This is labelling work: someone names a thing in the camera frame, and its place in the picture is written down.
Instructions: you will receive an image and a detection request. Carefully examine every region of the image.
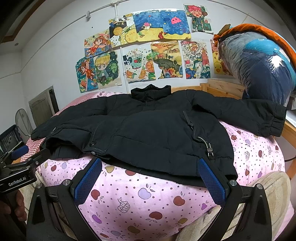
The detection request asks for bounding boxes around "black padded jacket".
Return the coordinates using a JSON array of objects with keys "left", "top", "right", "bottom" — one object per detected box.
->
[{"left": 42, "top": 85, "right": 287, "bottom": 186}]

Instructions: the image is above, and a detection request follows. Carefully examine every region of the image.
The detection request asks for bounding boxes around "person's left hand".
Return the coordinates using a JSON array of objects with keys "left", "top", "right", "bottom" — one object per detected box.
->
[{"left": 0, "top": 190, "right": 27, "bottom": 221}]

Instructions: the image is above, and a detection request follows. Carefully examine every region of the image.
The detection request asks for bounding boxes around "black plastic crate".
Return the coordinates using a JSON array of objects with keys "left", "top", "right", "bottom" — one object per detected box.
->
[{"left": 0, "top": 125, "right": 23, "bottom": 153}]

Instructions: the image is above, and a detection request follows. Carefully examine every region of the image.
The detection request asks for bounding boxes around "beige fleece blanket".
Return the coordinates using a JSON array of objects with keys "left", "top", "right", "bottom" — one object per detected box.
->
[{"left": 177, "top": 171, "right": 291, "bottom": 240}]

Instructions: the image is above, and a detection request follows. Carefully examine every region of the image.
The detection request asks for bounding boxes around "standing fan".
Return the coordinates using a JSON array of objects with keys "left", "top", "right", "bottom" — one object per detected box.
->
[{"left": 15, "top": 108, "right": 33, "bottom": 143}]

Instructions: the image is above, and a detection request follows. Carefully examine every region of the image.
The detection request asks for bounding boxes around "pink apple print quilt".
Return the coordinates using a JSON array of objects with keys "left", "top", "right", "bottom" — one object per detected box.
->
[{"left": 41, "top": 123, "right": 283, "bottom": 240}]

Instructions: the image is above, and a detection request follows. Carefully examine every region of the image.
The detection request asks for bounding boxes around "grey door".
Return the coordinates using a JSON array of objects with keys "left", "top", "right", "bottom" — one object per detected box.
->
[{"left": 29, "top": 86, "right": 59, "bottom": 126}]

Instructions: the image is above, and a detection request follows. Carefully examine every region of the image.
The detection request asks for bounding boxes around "orange-haired girl drawing lower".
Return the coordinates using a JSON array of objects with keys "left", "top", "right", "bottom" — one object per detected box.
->
[{"left": 75, "top": 57, "right": 98, "bottom": 93}]

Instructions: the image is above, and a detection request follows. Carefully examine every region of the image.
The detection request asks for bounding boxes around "blond boy drawing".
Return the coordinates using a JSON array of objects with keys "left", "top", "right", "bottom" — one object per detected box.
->
[{"left": 93, "top": 51, "right": 122, "bottom": 89}]

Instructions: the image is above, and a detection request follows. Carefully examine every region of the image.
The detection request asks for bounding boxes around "yellow bear drawing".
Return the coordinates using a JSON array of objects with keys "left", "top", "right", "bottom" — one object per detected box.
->
[{"left": 210, "top": 40, "right": 232, "bottom": 76}]

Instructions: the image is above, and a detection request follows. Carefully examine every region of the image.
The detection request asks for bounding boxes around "anime girl drawing upper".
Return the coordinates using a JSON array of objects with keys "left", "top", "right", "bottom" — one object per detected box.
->
[{"left": 84, "top": 29, "right": 111, "bottom": 58}]

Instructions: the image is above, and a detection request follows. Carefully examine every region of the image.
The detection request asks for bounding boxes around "plastic bag of bedding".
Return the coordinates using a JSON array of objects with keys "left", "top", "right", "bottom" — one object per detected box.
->
[{"left": 213, "top": 24, "right": 295, "bottom": 106}]

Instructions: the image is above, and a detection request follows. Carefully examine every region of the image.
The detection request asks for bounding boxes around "fruit juice drawing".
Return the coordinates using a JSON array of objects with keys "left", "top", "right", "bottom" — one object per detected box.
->
[{"left": 122, "top": 43, "right": 156, "bottom": 83}]

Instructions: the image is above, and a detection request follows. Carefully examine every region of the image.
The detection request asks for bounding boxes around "2024 city drawing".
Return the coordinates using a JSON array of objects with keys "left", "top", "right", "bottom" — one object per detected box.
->
[{"left": 181, "top": 41, "right": 211, "bottom": 79}]

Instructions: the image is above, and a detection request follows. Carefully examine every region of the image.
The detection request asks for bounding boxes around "landscape hills drawing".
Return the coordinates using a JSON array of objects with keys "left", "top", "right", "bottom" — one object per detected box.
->
[{"left": 151, "top": 40, "right": 183, "bottom": 79}]

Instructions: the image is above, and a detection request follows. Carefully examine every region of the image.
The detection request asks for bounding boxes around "pineapple yellow drawing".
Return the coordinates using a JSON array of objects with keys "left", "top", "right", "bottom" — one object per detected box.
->
[{"left": 108, "top": 13, "right": 137, "bottom": 48}]

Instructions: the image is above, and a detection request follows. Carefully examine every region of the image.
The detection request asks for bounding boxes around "blue sea beach drawing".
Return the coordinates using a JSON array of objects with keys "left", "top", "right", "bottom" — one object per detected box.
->
[{"left": 133, "top": 9, "right": 191, "bottom": 42}]

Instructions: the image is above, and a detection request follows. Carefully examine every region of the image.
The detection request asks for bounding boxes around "red-haired child drawing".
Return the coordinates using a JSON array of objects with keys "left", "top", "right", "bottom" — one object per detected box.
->
[{"left": 184, "top": 4, "right": 213, "bottom": 34}]

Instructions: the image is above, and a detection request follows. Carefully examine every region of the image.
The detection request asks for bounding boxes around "white wall conduit pipe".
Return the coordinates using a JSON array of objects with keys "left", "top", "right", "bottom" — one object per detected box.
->
[{"left": 85, "top": 0, "right": 129, "bottom": 93}]

